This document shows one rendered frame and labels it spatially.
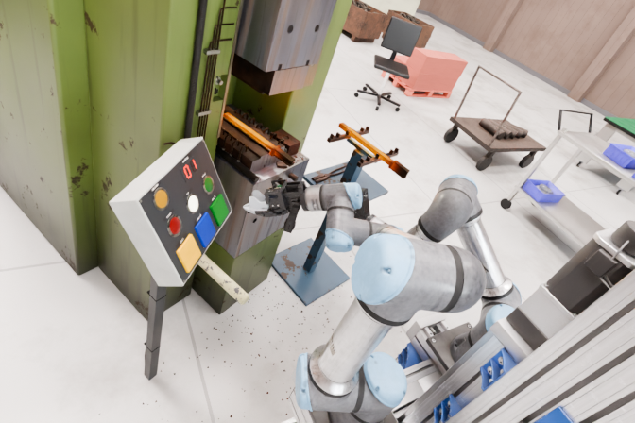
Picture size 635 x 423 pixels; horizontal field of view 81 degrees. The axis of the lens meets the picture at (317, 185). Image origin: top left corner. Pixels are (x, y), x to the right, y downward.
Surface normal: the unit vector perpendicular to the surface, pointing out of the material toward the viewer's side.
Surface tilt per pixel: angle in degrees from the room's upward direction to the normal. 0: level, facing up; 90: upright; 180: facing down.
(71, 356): 0
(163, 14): 90
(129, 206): 90
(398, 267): 40
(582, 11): 90
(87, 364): 0
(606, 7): 90
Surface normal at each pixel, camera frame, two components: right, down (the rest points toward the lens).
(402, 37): -0.08, 0.45
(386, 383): 0.42, -0.73
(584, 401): -0.85, 0.06
